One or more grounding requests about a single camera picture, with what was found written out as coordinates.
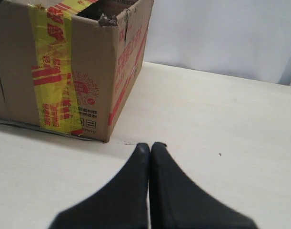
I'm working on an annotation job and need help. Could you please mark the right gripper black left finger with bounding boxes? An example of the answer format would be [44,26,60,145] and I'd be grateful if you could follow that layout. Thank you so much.
[50,143,150,229]

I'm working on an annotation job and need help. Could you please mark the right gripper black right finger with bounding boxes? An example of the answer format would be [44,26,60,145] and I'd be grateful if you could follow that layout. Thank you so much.
[149,142,256,229]

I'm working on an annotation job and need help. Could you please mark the cardboard box with yellow tape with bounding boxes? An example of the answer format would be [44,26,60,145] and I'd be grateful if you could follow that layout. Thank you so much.
[0,0,154,142]

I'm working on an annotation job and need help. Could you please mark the white curtain backdrop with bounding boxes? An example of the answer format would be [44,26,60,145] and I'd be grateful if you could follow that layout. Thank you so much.
[145,0,291,86]

